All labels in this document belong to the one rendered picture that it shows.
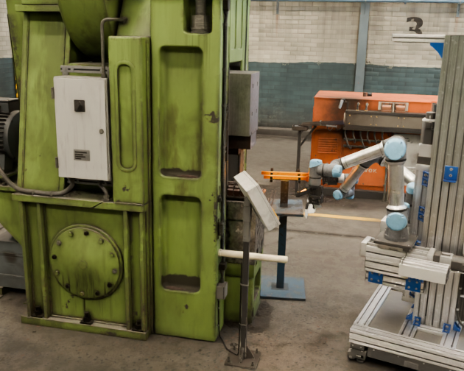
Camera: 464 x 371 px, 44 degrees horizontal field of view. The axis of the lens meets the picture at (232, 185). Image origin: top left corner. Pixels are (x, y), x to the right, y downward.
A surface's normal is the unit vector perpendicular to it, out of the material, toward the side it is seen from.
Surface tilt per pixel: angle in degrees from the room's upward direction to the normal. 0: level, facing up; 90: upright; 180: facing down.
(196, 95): 89
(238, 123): 90
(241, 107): 90
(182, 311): 90
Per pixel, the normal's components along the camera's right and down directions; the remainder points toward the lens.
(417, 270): -0.47, 0.22
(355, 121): -0.22, 0.25
